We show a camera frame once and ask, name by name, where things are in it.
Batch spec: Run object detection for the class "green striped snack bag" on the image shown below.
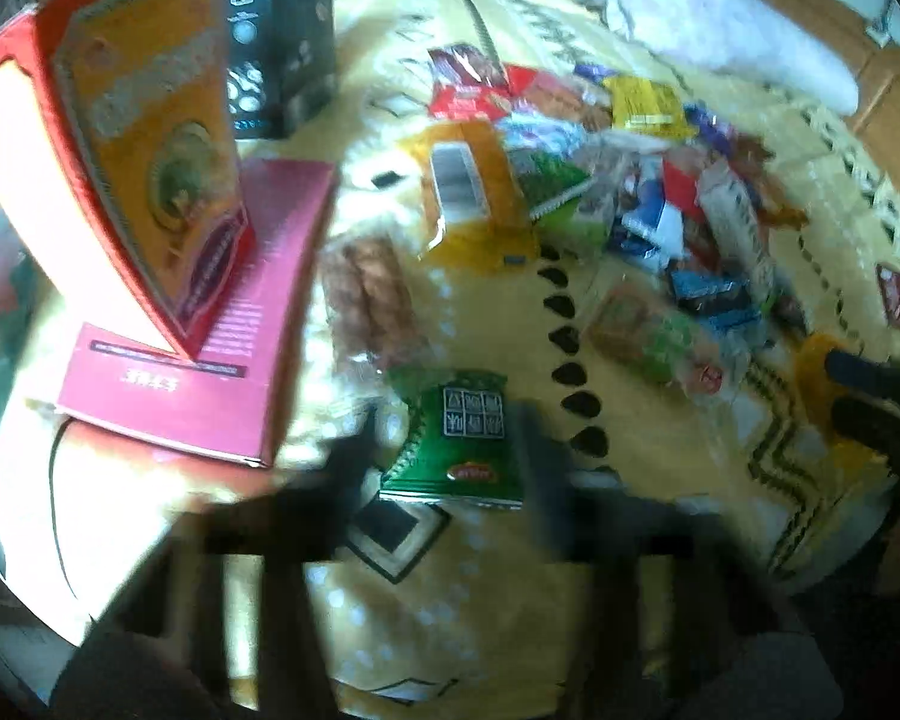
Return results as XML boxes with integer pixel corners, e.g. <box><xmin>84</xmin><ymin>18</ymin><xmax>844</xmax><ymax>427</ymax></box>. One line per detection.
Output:
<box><xmin>506</xmin><ymin>146</ymin><xmax>593</xmax><ymax>222</ymax></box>

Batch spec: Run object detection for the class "dark green snack packet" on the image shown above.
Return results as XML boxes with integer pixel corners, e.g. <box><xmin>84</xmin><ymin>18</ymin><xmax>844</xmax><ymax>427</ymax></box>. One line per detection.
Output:
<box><xmin>379</xmin><ymin>366</ymin><xmax>526</xmax><ymax>511</ymax></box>

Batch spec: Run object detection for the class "orange snack packet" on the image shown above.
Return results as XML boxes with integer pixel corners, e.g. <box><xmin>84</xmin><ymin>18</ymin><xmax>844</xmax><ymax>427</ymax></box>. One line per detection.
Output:
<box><xmin>795</xmin><ymin>331</ymin><xmax>893</xmax><ymax>496</ymax></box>
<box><xmin>409</xmin><ymin>120</ymin><xmax>541</xmax><ymax>271</ymax></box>

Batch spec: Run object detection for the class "yellow patterned bedsheet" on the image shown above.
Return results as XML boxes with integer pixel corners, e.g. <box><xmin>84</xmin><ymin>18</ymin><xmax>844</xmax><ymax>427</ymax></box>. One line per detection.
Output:
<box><xmin>0</xmin><ymin>0</ymin><xmax>900</xmax><ymax>720</ymax></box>

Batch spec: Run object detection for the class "twisted fried dough packet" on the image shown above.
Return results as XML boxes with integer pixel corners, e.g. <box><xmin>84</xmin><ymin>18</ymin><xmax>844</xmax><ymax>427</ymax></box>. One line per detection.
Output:
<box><xmin>319</xmin><ymin>232</ymin><xmax>436</xmax><ymax>376</ymax></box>

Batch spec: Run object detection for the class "yellow snack packet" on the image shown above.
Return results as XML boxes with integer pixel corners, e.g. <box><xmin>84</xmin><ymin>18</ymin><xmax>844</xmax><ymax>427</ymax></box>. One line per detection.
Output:
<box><xmin>604</xmin><ymin>75</ymin><xmax>695</xmax><ymax>140</ymax></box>

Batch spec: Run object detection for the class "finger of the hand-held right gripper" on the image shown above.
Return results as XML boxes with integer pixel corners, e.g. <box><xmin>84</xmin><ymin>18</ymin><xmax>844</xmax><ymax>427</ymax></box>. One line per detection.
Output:
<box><xmin>832</xmin><ymin>397</ymin><xmax>900</xmax><ymax>466</ymax></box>
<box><xmin>825</xmin><ymin>349</ymin><xmax>900</xmax><ymax>398</ymax></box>

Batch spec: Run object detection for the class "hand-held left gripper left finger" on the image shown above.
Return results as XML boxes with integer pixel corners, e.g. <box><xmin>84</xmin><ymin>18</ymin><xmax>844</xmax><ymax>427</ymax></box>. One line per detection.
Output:
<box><xmin>52</xmin><ymin>409</ymin><xmax>380</xmax><ymax>720</ymax></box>

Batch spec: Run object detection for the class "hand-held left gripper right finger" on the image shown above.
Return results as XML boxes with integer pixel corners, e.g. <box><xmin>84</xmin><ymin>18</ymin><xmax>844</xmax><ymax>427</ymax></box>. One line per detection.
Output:
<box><xmin>511</xmin><ymin>399</ymin><xmax>845</xmax><ymax>720</ymax></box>

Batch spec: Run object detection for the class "heap of assorted snack packets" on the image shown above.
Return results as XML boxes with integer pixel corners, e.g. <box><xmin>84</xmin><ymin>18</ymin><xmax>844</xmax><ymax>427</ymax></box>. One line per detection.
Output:
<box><xmin>426</xmin><ymin>45</ymin><xmax>811</xmax><ymax>350</ymax></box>

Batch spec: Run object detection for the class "black product box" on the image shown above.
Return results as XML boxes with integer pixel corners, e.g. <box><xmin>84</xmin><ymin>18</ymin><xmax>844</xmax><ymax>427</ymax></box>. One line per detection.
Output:
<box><xmin>221</xmin><ymin>0</ymin><xmax>338</xmax><ymax>140</ymax></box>

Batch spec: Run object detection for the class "clear green cake packet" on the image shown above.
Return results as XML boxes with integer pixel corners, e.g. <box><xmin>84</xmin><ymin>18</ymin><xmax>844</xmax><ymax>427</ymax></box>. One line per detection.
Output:
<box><xmin>585</xmin><ymin>281</ymin><xmax>725</xmax><ymax>398</ymax></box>

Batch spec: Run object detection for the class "pink flat box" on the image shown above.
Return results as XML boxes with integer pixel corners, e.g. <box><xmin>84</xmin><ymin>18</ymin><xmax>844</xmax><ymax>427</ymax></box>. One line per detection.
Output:
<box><xmin>56</xmin><ymin>157</ymin><xmax>338</xmax><ymax>470</ymax></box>

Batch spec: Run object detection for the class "red yellow gift box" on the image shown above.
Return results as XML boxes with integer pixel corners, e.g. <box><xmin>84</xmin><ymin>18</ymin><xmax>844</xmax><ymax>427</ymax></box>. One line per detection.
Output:
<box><xmin>0</xmin><ymin>0</ymin><xmax>260</xmax><ymax>361</ymax></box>

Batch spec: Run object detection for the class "wooden headboard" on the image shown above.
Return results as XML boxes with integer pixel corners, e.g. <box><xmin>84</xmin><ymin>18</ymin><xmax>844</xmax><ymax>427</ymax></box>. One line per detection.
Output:
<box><xmin>750</xmin><ymin>0</ymin><xmax>900</xmax><ymax>211</ymax></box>

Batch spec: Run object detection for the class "white plastic bag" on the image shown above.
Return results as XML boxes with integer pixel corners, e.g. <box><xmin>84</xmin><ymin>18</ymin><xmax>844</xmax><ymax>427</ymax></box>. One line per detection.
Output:
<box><xmin>536</xmin><ymin>0</ymin><xmax>860</xmax><ymax>117</ymax></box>

